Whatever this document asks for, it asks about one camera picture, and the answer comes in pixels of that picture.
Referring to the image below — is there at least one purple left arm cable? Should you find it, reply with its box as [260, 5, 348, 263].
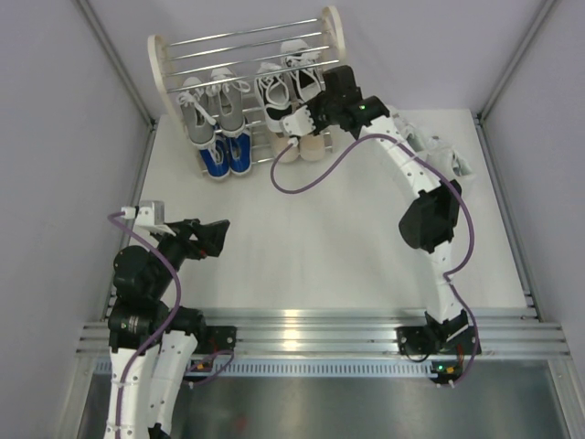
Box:
[108, 210, 234, 439]

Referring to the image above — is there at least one black white sneaker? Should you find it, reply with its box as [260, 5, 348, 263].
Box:
[254, 62, 293, 134]
[281, 38, 322, 102]

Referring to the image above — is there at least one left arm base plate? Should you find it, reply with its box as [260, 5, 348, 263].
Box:
[195, 326, 238, 355]

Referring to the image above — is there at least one cream and chrome shoe rack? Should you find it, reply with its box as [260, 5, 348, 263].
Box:
[148, 6, 346, 180]

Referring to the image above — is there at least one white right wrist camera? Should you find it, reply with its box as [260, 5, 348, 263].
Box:
[280, 105, 315, 137]

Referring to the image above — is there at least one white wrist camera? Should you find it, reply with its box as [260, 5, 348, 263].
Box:
[121, 200, 175, 235]
[280, 105, 315, 137]

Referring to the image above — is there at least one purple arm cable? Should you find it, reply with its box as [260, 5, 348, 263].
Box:
[270, 133, 484, 385]
[108, 210, 234, 439]

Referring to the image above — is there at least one perforated cable duct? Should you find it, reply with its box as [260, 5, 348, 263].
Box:
[93, 357, 463, 377]

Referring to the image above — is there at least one beige lace sneaker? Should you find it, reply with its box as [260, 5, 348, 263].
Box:
[299, 135, 326, 162]
[269, 132, 300, 163]

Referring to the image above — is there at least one aluminium mounting rail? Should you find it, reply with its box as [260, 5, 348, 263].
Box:
[75, 306, 572, 358]

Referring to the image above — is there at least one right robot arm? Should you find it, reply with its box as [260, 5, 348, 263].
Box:
[308, 65, 477, 353]

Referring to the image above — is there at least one grey canvas sneaker back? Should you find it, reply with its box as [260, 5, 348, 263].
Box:
[176, 77, 216, 150]

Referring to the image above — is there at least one grey canvas sneaker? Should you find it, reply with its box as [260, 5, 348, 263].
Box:
[176, 77, 216, 150]
[207, 67, 250, 137]

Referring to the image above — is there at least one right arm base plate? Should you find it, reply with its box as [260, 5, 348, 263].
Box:
[396, 326, 482, 359]

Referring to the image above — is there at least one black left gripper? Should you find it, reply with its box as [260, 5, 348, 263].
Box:
[147, 218, 229, 298]

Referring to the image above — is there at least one grey canvas sneaker front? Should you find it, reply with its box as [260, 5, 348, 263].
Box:
[207, 67, 250, 137]

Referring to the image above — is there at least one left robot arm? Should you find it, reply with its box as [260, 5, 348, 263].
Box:
[104, 219, 230, 438]

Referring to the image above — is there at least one blue canvas sneaker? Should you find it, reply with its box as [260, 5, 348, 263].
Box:
[227, 129, 252, 177]
[199, 136, 229, 180]

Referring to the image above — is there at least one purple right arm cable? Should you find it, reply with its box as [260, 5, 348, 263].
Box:
[270, 133, 484, 385]

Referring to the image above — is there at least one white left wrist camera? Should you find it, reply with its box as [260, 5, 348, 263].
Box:
[121, 200, 175, 235]

